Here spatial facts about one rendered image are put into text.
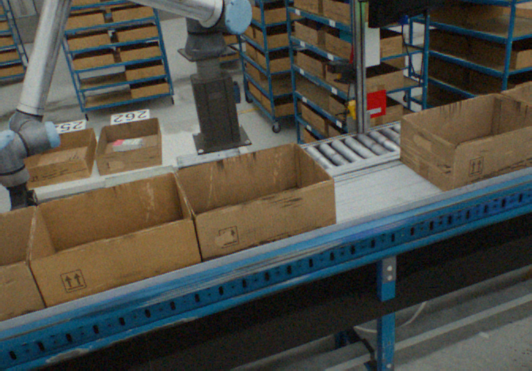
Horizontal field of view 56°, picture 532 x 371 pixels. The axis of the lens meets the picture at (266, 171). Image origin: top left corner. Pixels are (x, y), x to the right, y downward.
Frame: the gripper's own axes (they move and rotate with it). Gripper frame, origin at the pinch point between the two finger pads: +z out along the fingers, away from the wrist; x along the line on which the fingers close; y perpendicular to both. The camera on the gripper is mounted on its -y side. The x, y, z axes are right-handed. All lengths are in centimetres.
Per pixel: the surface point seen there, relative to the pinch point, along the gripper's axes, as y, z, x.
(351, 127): 31, 4, -140
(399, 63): 223, 43, -287
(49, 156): 84, 5, 1
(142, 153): 45, -2, -43
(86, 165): 49, -1, -18
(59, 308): -61, -12, -14
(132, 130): 83, 0, -42
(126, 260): -58, -18, -31
